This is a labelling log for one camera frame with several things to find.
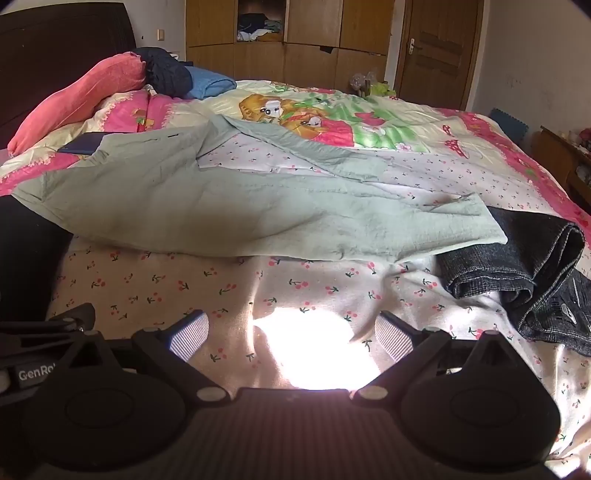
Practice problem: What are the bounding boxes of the blue foam mat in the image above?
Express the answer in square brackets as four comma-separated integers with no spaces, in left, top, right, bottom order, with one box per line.
[489,108,527,144]

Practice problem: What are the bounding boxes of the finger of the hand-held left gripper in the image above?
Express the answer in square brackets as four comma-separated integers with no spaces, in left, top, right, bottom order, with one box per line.
[0,303,96,357]

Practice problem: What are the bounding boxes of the clear plastic bag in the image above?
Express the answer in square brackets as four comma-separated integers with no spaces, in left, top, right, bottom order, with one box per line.
[348,69,379,97]

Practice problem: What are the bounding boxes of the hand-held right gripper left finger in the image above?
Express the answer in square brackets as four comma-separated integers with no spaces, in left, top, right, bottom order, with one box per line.
[55,310,232,407]

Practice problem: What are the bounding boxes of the dark grey folded jeans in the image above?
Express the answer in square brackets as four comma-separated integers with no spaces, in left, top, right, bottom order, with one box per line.
[436,206,591,358]

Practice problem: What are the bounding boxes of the wooden bedside table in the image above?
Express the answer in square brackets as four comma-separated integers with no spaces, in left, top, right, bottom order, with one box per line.
[531,126,591,204]

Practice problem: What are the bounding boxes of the light green pants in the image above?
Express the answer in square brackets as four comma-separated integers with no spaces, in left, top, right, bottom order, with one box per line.
[11,113,509,264]

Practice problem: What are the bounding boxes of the wooden door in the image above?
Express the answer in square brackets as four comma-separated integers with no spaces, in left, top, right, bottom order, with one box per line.
[398,0,483,112]

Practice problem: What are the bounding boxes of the pink pillow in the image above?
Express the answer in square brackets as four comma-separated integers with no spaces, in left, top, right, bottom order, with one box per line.
[7,52,147,158]

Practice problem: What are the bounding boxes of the dark wooden headboard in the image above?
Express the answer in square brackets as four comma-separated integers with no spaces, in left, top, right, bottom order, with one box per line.
[0,2,137,151]

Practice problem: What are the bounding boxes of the dark blue flat book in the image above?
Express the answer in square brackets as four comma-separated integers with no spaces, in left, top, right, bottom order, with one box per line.
[58,131,127,155]

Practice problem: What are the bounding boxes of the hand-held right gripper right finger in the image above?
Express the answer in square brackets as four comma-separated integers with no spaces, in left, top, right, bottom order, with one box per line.
[353,310,527,402]

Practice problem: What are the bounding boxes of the blue folded cloth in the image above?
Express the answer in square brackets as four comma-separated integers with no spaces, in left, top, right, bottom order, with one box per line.
[185,66,238,100]

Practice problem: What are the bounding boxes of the navy padded jacket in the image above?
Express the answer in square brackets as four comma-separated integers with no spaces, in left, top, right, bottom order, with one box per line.
[134,47,192,99]

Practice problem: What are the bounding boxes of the wooden wardrobe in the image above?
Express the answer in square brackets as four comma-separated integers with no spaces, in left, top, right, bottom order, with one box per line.
[185,0,398,93]

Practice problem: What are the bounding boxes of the dark cloth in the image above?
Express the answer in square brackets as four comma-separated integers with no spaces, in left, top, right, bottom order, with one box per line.
[0,196,75,326]

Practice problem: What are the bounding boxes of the folded clothes pile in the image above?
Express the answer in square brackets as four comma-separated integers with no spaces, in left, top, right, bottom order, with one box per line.
[236,13,284,43]

